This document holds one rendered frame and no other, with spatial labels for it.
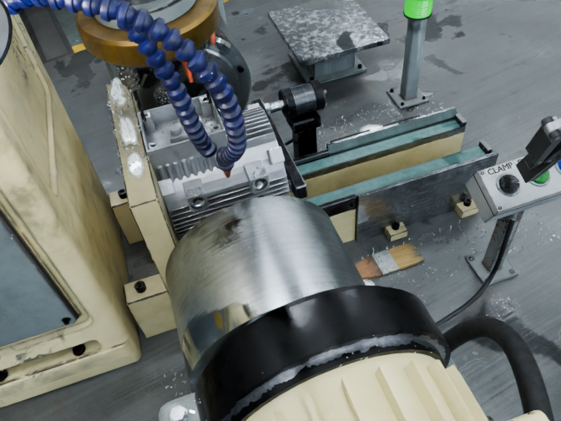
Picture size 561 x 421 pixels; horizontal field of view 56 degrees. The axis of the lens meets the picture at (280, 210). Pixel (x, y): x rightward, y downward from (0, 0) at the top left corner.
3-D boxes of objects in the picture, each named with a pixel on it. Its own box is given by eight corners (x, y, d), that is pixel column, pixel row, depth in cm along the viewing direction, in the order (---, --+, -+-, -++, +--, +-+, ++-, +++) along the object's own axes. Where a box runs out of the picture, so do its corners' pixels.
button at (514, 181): (501, 199, 77) (506, 195, 76) (492, 181, 78) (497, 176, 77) (518, 193, 78) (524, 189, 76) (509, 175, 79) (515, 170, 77)
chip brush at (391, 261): (326, 296, 98) (326, 294, 97) (316, 276, 101) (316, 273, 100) (425, 261, 101) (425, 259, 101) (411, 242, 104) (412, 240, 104)
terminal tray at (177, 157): (159, 187, 82) (146, 153, 76) (149, 145, 88) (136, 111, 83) (233, 165, 83) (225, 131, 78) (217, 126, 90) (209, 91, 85)
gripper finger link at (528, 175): (557, 160, 66) (552, 162, 66) (530, 181, 73) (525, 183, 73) (545, 140, 67) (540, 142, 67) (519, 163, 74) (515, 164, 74)
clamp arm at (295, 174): (250, 113, 104) (293, 202, 87) (248, 100, 101) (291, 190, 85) (266, 109, 104) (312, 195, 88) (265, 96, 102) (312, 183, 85)
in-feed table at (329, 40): (303, 101, 137) (300, 62, 128) (270, 49, 154) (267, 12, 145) (386, 78, 140) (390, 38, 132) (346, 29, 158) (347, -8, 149)
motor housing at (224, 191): (186, 264, 91) (158, 189, 76) (166, 190, 103) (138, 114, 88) (295, 230, 94) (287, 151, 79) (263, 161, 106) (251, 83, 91)
